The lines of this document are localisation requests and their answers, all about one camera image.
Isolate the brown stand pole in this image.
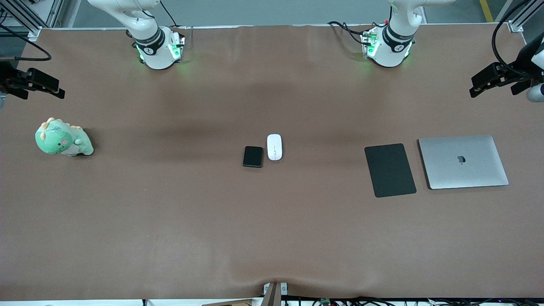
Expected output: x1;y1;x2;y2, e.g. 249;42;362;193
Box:
264;283;282;306

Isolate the brown table mat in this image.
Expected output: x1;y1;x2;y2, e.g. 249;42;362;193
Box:
0;23;544;300

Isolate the upright aluminium frame profile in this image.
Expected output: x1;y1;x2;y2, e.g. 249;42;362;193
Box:
45;0;65;28

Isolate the thin black cable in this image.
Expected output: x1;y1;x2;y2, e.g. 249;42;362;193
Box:
159;0;179;28

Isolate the aluminium frame profile with bracket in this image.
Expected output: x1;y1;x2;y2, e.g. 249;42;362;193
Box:
506;0;544;33

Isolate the white computer mouse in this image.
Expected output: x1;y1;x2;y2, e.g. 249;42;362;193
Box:
267;134;283;161

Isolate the black smartphone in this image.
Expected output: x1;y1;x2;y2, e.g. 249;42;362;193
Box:
243;146;264;168

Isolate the black base cable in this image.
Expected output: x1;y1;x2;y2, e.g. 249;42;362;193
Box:
327;20;368;35
342;25;367;45

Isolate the silver closed laptop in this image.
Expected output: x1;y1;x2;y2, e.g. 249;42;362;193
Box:
418;135;510;190

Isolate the green dinosaur plush toy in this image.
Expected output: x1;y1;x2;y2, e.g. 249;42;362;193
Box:
35;117;94;157

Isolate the black mouse pad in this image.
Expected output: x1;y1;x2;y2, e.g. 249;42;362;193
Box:
364;143;417;198

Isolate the grey metal bracket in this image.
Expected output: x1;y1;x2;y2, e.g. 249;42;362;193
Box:
263;282;289;296

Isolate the slanted aluminium frame profile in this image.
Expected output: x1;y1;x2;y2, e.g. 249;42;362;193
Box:
0;0;44;41

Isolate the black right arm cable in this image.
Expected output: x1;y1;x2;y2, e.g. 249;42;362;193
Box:
0;23;52;61

